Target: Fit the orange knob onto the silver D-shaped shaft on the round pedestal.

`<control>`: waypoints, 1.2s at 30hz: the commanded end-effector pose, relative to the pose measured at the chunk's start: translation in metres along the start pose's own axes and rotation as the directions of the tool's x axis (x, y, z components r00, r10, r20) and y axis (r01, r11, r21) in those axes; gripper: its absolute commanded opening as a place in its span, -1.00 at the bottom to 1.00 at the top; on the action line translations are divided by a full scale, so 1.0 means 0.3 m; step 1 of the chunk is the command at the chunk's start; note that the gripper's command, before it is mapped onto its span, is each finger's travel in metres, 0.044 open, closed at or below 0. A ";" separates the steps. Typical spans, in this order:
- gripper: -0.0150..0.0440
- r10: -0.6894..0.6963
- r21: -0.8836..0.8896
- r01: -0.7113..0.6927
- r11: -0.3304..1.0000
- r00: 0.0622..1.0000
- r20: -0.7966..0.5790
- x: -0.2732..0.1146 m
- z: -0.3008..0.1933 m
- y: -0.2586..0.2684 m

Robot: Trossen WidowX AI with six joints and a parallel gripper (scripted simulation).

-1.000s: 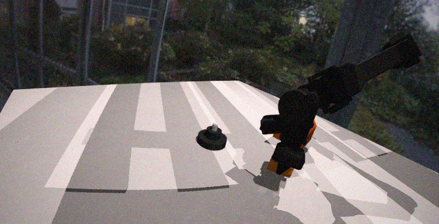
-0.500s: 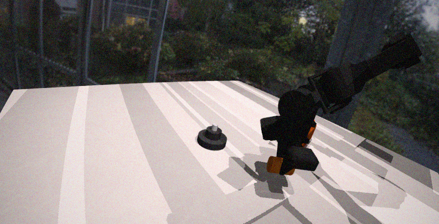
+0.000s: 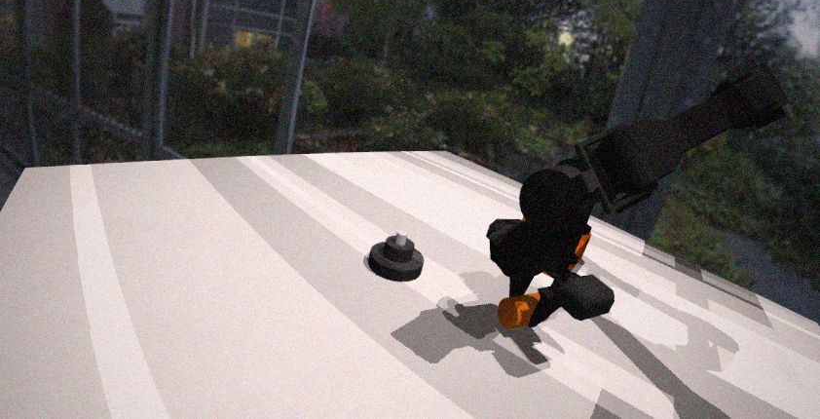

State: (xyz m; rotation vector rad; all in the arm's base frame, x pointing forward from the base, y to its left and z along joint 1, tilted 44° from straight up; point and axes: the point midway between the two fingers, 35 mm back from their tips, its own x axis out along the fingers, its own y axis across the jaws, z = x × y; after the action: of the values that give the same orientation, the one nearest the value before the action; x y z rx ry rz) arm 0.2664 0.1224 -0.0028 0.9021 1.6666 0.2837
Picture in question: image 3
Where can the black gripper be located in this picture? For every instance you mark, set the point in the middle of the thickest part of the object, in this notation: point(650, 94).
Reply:
point(583, 297)

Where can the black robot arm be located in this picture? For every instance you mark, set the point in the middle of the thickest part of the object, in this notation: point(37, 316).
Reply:
point(630, 159)

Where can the orange knob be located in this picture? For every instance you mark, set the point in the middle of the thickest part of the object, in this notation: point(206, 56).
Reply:
point(516, 311)

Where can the black round pedestal with silver shaft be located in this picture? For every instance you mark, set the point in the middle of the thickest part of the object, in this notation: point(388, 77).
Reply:
point(396, 259)

